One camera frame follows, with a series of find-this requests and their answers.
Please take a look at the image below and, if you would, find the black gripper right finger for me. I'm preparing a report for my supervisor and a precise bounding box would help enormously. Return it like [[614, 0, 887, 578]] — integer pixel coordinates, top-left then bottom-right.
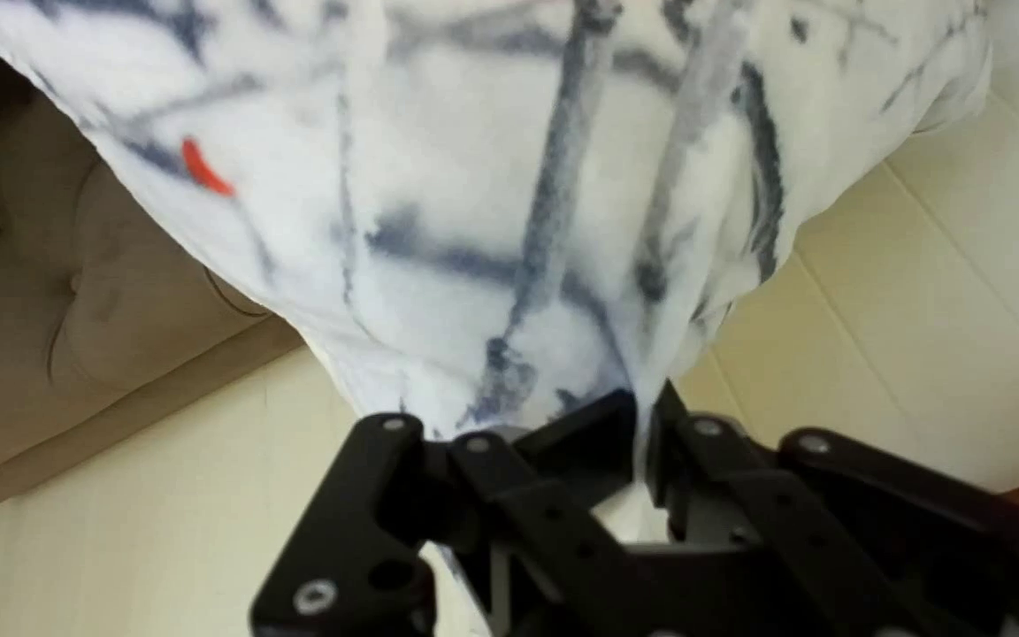
[[648, 380, 1019, 637]]

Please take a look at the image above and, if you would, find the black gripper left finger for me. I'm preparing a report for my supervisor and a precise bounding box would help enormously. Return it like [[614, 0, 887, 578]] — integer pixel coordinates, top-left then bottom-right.
[[248, 387, 681, 637]]

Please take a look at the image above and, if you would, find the white pillow with blue branches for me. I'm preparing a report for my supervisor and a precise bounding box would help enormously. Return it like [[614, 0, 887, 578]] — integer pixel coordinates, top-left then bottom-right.
[[0, 0, 998, 443]]

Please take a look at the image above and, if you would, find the brown tufted sofa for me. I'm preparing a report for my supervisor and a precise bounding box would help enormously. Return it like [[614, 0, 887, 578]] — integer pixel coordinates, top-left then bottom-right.
[[0, 20, 307, 508]]

